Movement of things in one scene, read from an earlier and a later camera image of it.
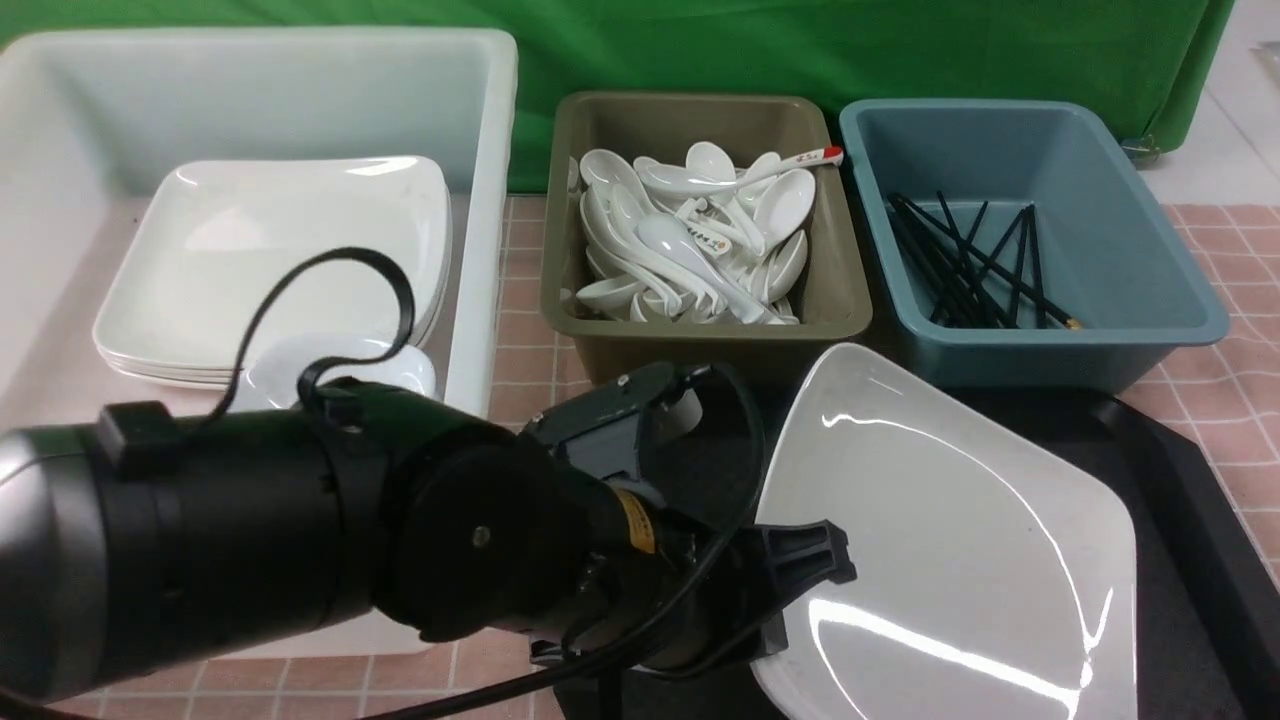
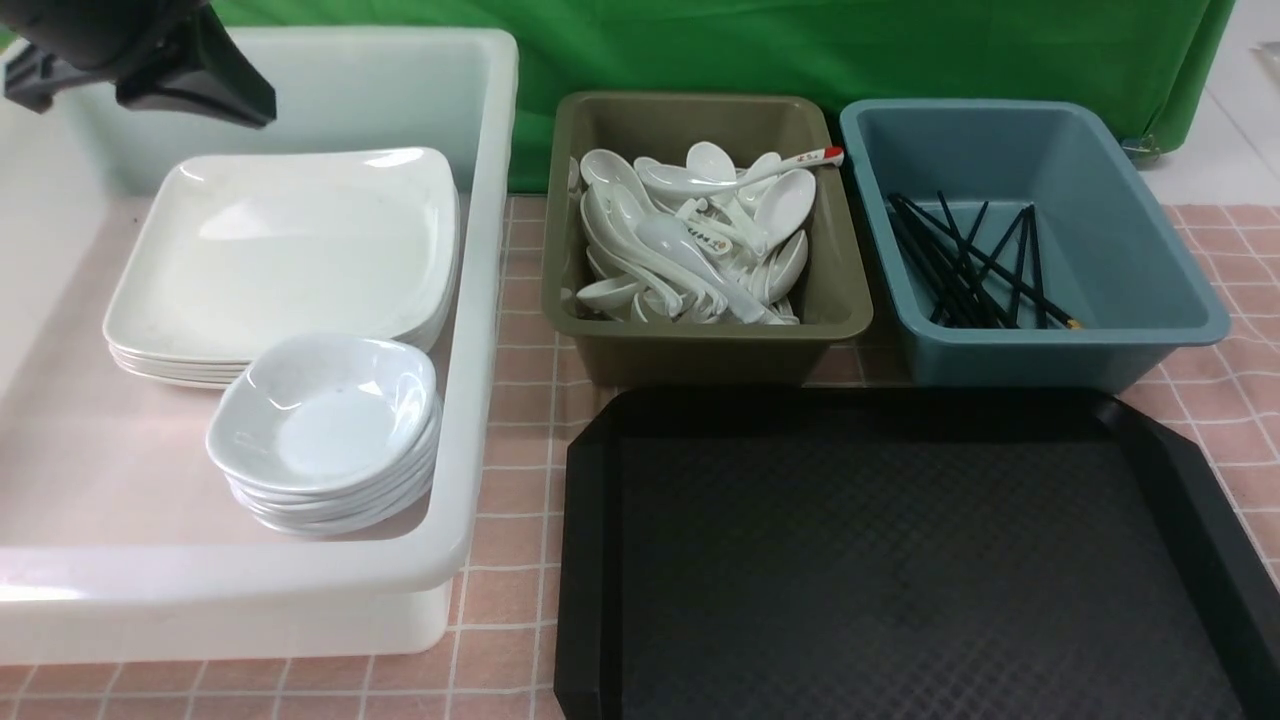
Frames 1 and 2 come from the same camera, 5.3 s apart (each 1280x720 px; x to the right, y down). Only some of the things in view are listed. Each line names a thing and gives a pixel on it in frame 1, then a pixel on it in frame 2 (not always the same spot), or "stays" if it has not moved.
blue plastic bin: x=1025 y=254 stays
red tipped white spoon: x=675 y=180 stays
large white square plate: x=995 y=580 → x=242 y=252
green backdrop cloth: x=1152 y=63 stays
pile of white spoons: x=696 y=238 stays
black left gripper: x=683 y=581 → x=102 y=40
